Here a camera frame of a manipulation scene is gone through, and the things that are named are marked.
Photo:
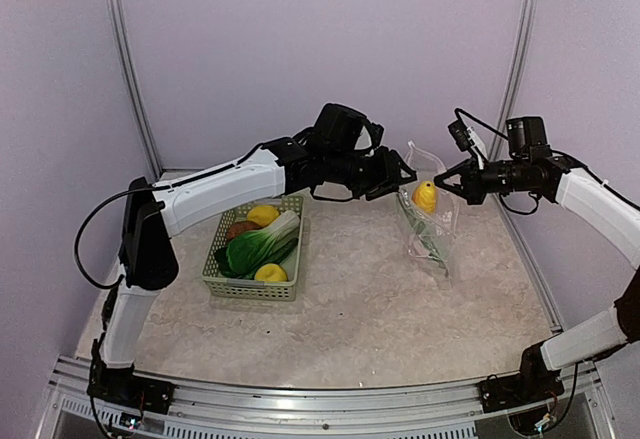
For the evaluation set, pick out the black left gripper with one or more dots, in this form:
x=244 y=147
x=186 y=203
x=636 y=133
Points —
x=389 y=172

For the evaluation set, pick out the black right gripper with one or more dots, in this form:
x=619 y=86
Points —
x=475 y=190

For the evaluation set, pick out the clear zip top bag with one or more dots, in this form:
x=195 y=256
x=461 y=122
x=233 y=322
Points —
x=428 y=165

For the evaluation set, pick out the green cucumber toy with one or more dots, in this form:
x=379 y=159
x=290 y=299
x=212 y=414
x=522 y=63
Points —
x=426 y=243

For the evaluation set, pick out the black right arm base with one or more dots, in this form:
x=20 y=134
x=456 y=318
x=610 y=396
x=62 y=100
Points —
x=532 y=382

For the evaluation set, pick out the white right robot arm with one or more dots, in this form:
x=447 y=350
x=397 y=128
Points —
x=615 y=219

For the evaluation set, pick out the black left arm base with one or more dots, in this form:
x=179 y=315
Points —
x=123 y=387

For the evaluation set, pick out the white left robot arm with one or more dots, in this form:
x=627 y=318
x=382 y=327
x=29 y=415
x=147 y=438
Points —
x=154 y=213

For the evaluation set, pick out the yellow lemon toy back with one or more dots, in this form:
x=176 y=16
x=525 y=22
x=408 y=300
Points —
x=263 y=215

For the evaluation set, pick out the yellow lemon toy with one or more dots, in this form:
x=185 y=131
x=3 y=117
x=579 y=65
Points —
x=271 y=273
x=263 y=215

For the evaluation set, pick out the yellow lemon toy front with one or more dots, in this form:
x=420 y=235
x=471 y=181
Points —
x=271 y=273

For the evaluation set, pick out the green bok choy toy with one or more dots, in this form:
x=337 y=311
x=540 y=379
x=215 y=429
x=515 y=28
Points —
x=245 y=254

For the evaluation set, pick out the brown round cake toy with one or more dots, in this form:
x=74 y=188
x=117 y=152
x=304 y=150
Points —
x=240 y=227

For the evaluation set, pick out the beige perforated plastic basket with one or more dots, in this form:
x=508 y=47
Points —
x=220 y=286

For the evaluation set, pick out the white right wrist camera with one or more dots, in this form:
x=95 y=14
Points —
x=467 y=140

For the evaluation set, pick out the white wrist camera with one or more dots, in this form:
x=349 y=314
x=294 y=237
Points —
x=370 y=137
x=467 y=140

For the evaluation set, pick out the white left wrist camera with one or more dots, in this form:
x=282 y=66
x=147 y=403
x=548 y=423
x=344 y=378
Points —
x=370 y=137

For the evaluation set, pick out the right aluminium frame post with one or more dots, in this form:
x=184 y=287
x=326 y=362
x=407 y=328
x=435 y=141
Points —
x=518 y=62

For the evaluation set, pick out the aluminium frame post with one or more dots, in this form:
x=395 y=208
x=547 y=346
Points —
x=518 y=62
x=125 y=57

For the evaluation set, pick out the left aluminium frame post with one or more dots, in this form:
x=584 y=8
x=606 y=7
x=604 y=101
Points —
x=125 y=57

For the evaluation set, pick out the front aluminium rail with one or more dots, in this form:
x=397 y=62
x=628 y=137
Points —
x=203 y=409

